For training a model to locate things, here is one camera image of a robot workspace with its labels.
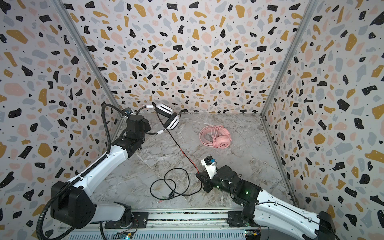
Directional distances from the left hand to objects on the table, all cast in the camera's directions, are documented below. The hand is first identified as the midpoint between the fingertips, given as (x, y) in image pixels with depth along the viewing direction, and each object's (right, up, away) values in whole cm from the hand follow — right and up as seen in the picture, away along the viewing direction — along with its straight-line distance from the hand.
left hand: (142, 117), depth 79 cm
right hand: (+29, -27, -10) cm, 40 cm away
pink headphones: (+45, -12, +17) cm, 50 cm away
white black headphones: (+12, +3, -3) cm, 13 cm away
